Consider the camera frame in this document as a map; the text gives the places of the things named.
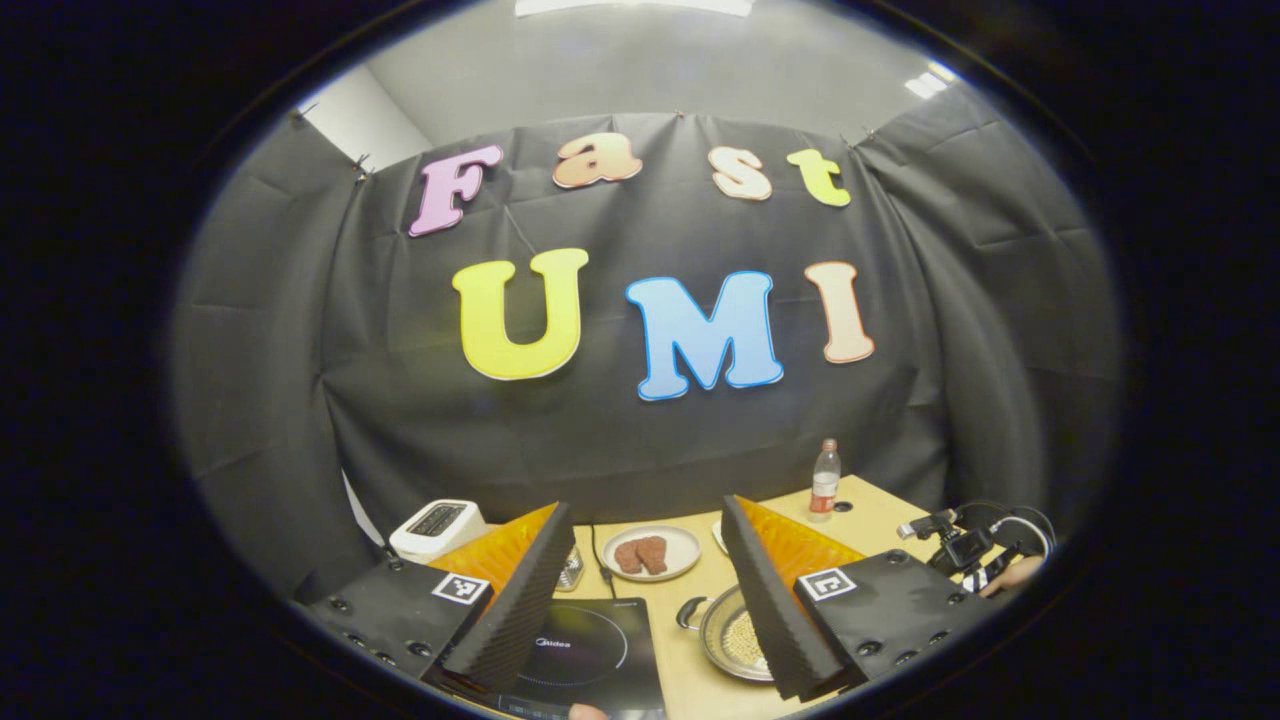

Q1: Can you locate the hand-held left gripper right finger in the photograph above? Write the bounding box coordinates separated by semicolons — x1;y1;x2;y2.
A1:
720;494;991;701

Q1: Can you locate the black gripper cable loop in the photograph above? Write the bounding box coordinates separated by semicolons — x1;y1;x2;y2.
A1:
955;500;1058;561

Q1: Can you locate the clear bottle with red label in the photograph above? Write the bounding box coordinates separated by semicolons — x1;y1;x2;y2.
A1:
808;438;842;523

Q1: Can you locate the black induction cooktop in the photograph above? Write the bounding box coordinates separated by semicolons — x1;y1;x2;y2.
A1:
490;597;668;719

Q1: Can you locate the black power cable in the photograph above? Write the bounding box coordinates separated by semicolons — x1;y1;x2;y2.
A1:
590;523;619;599

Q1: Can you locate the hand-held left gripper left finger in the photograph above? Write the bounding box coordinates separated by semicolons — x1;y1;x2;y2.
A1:
308;501;577;698

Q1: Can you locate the large ceiling light panel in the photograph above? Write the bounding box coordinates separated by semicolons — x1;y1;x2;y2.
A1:
515;0;753;18

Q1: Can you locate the white toaster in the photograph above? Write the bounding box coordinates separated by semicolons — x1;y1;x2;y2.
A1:
388;499;488;566

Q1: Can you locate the yellow soybeans pile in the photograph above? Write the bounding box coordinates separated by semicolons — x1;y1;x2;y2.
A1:
722;606;771;666

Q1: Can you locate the steel pot with black handles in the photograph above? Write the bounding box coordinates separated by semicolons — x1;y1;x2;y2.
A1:
676;585;791;684

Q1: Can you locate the round white plate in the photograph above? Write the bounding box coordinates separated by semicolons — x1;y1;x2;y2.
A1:
602;524;702;583

